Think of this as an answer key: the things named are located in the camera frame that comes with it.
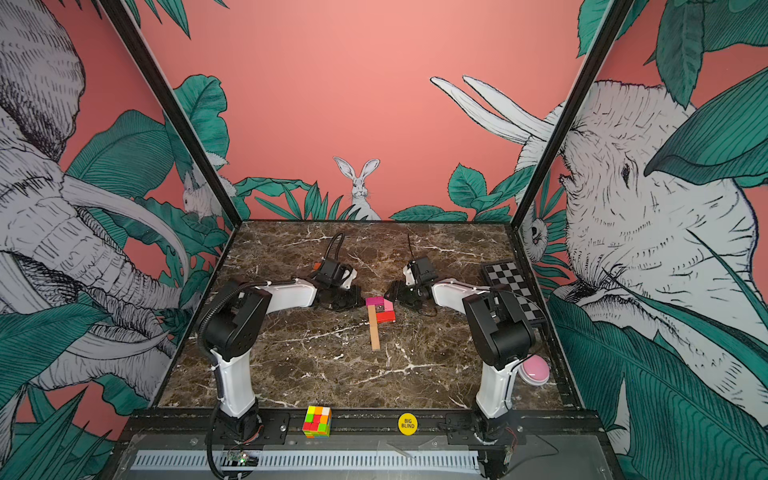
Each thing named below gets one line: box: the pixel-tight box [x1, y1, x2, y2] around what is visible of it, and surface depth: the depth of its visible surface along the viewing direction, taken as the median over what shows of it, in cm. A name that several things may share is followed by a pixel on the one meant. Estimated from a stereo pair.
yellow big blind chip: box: [397, 412, 419, 436], surface depth 76 cm
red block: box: [376, 311, 397, 323], surface depth 96 cm
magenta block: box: [366, 296, 385, 308], surface depth 99 cm
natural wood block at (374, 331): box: [368, 304, 379, 337], surface depth 95 cm
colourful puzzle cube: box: [302, 406, 332, 439], surface depth 73 cm
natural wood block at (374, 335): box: [369, 320, 381, 351], surface depth 92 cm
